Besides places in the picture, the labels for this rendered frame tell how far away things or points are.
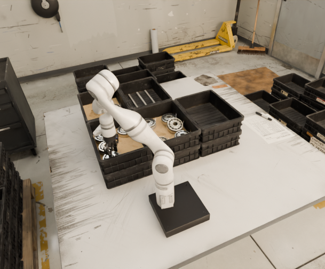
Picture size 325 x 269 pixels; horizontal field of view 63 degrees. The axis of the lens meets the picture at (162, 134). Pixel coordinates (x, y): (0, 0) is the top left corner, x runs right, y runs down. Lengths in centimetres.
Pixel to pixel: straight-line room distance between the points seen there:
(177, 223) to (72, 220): 54
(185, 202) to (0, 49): 393
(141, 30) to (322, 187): 397
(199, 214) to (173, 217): 13
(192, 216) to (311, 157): 88
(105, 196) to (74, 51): 352
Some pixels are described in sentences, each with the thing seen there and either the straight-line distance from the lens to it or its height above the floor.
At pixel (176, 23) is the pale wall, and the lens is 517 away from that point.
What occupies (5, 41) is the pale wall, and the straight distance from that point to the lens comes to 471.
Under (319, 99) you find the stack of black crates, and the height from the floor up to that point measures 53.
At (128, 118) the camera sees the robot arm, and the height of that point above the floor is 128.
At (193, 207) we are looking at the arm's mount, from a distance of 138.
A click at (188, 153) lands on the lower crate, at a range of 161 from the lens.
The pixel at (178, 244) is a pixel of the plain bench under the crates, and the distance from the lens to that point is 133.
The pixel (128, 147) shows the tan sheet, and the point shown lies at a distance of 161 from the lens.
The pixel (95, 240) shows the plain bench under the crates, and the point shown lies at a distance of 140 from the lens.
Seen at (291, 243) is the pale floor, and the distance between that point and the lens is 228.
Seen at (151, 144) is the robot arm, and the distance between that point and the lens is 114.
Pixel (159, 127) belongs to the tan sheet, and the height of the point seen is 83.
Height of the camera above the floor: 186
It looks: 38 degrees down
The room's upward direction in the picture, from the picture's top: 4 degrees counter-clockwise
